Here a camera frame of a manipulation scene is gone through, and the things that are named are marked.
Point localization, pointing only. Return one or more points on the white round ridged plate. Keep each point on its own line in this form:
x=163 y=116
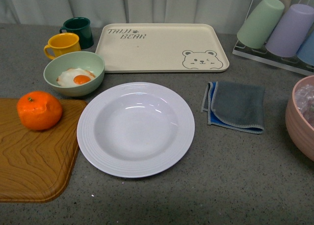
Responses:
x=135 y=130

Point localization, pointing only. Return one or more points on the orange mandarin fruit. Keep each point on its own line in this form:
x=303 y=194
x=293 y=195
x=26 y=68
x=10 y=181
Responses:
x=39 y=110

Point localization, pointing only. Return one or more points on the beige bear print tray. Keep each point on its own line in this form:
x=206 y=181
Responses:
x=138 y=48

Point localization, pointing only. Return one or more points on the grey blue folded cloth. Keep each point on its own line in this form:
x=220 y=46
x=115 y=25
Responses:
x=234 y=106

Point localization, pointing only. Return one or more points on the light green bowl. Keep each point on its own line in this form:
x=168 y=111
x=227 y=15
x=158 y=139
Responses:
x=84 y=60

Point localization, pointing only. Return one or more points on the toy fried egg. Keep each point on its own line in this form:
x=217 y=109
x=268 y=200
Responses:
x=74 y=76

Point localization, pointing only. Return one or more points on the dark green mug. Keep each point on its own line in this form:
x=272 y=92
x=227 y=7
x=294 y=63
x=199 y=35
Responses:
x=81 y=27

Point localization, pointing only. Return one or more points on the yellow mug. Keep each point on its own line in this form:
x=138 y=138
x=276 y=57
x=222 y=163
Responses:
x=61 y=44

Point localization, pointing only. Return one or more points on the clear acrylic cup rack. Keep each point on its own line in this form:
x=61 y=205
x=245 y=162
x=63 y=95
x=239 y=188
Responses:
x=292 y=64

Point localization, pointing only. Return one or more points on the light green plastic cup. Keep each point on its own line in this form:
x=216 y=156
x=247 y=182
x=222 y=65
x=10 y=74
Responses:
x=260 y=23

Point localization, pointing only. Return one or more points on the wooden cutting board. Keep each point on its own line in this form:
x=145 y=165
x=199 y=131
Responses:
x=36 y=166

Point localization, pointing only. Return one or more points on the lavender plastic cup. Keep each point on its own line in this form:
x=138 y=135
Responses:
x=291 y=31

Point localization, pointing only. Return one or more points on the clear wrapped candies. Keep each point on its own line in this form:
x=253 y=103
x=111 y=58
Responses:
x=304 y=98

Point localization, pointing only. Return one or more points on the pink ridged bowl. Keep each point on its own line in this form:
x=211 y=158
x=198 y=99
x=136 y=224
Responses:
x=299 y=130

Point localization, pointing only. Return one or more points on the blue plastic cup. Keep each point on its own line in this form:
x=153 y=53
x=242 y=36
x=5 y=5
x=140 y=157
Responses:
x=306 y=50

